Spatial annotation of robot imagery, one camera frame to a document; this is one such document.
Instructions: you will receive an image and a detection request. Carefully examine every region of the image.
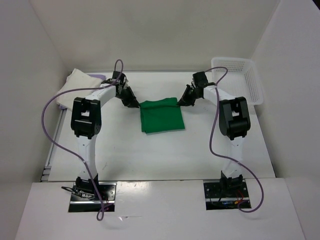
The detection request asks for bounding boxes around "purple t shirt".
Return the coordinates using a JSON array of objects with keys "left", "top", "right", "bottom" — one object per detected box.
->
[{"left": 57, "top": 73, "right": 112, "bottom": 110}]

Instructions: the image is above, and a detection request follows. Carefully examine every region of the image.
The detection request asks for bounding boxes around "green t shirt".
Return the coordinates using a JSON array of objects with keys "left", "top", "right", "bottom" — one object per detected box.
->
[{"left": 140, "top": 97, "right": 185, "bottom": 134}]

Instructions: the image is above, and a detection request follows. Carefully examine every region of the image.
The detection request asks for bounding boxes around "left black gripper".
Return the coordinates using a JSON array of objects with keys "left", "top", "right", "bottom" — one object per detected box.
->
[{"left": 115, "top": 85, "right": 140, "bottom": 108}]

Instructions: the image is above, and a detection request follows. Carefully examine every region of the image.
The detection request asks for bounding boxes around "white t shirt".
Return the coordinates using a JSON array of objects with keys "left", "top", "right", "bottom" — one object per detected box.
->
[{"left": 54, "top": 68, "right": 104, "bottom": 108}]

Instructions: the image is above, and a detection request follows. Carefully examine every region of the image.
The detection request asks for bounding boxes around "white plastic basket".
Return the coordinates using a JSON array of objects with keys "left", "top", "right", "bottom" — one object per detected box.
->
[{"left": 211, "top": 57, "right": 264, "bottom": 106}]

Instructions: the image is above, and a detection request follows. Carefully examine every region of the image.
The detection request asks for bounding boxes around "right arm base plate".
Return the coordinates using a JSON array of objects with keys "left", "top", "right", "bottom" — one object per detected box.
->
[{"left": 203, "top": 180, "right": 251, "bottom": 211}]

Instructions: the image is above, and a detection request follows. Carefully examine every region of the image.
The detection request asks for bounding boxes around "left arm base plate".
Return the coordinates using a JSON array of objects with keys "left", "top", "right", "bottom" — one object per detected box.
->
[{"left": 63, "top": 182, "right": 117, "bottom": 213}]

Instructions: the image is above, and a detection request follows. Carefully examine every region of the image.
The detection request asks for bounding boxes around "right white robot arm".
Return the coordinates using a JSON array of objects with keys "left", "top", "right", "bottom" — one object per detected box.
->
[{"left": 178, "top": 71, "right": 251, "bottom": 197}]

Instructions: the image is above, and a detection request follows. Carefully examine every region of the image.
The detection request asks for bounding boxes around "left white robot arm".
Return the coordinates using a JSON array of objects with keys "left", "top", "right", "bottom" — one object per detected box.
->
[{"left": 70, "top": 71, "right": 140, "bottom": 200}]

